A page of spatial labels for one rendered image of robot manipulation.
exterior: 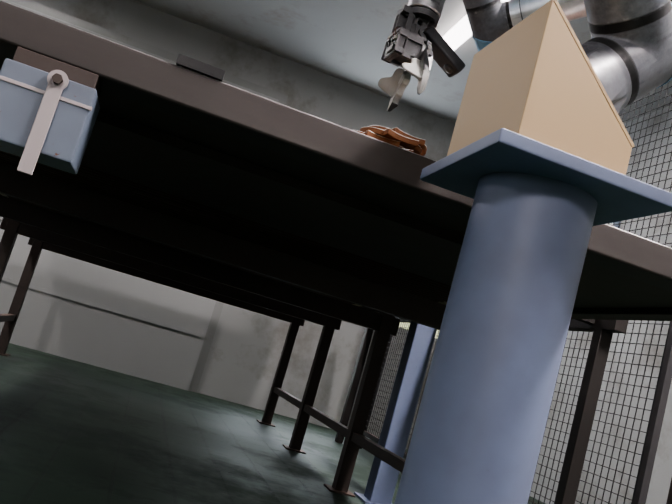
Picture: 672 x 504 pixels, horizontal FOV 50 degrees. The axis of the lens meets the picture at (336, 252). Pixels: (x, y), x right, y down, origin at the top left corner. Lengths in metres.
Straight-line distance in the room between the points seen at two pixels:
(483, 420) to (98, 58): 0.77
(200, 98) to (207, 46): 5.47
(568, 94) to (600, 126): 0.06
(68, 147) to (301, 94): 5.57
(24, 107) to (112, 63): 0.15
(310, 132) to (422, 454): 0.54
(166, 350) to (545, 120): 5.39
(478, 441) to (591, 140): 0.42
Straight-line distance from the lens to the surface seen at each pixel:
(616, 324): 2.85
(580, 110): 1.03
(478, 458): 0.96
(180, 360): 6.20
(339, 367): 6.47
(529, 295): 0.98
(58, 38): 1.21
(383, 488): 3.37
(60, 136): 1.16
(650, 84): 1.20
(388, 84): 1.62
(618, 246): 1.42
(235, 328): 6.28
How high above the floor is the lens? 0.53
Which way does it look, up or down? 9 degrees up
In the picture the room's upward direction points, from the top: 16 degrees clockwise
